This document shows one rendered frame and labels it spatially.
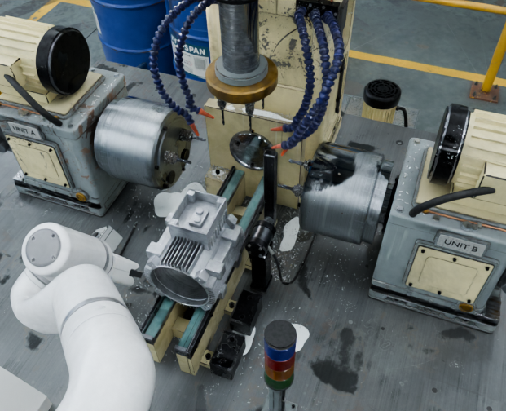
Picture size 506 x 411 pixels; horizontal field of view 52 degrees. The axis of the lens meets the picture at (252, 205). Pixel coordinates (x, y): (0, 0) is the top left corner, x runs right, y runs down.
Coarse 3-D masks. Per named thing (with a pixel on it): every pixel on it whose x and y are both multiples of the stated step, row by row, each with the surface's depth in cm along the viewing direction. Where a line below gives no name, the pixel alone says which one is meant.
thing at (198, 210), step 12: (204, 192) 129; (180, 204) 126; (192, 204) 130; (204, 204) 130; (216, 204) 130; (180, 216) 128; (192, 216) 126; (204, 216) 126; (216, 216) 124; (180, 228) 122; (192, 228) 125; (216, 228) 126; (192, 240) 124; (204, 240) 122
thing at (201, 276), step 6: (228, 216) 131; (234, 216) 131; (228, 222) 131; (234, 222) 131; (150, 258) 124; (156, 258) 123; (150, 264) 123; (156, 264) 123; (198, 276) 119; (204, 276) 120; (204, 282) 120; (162, 294) 132; (204, 306) 129; (210, 306) 129
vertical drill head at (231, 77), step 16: (224, 16) 115; (240, 16) 114; (256, 16) 116; (224, 32) 118; (240, 32) 116; (256, 32) 119; (224, 48) 122; (240, 48) 120; (256, 48) 122; (224, 64) 126; (240, 64) 123; (256, 64) 125; (272, 64) 131; (208, 80) 127; (224, 80) 125; (240, 80) 124; (256, 80) 125; (272, 80) 127; (224, 96) 125; (240, 96) 124; (256, 96) 125
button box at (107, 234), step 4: (100, 228) 133; (104, 228) 131; (108, 228) 130; (112, 228) 131; (100, 232) 130; (104, 232) 129; (108, 232) 130; (112, 232) 130; (116, 232) 131; (96, 236) 129; (100, 236) 128; (104, 236) 129; (108, 236) 129; (112, 236) 130; (116, 236) 131; (120, 236) 132; (104, 240) 128; (108, 240) 129; (112, 240) 130; (116, 240) 131; (120, 240) 132; (108, 244) 129; (112, 244) 130; (116, 244) 130; (112, 248) 130; (116, 248) 130; (112, 252) 129
